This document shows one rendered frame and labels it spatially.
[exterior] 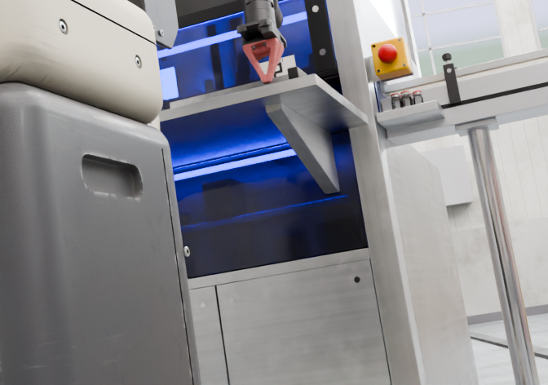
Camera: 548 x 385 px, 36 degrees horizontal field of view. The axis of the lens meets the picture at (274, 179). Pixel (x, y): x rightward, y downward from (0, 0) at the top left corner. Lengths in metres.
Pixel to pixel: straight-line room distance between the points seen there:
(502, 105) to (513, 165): 10.46
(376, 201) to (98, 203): 1.16
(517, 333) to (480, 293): 10.20
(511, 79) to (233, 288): 0.75
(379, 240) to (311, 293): 0.18
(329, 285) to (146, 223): 1.09
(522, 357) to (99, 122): 1.35
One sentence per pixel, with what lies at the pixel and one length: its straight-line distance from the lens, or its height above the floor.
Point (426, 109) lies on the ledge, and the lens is 1.79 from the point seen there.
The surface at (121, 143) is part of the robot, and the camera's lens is 0.73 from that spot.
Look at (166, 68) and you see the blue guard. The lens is 2.00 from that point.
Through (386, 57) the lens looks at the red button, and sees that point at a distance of 1.79.
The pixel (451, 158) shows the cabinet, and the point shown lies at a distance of 11.89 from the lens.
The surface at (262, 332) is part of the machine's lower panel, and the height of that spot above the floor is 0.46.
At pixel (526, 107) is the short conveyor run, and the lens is 1.88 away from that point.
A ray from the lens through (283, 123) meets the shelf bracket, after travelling 1.54.
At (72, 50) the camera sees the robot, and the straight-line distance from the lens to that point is 0.70.
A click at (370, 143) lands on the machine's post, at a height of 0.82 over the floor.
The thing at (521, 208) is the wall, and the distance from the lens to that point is 12.27.
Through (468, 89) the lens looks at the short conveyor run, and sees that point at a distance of 1.90.
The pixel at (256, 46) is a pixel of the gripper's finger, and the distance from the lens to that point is 1.56.
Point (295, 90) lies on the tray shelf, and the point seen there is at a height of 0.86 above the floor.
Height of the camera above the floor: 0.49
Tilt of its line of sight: 9 degrees up
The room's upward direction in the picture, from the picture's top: 9 degrees counter-clockwise
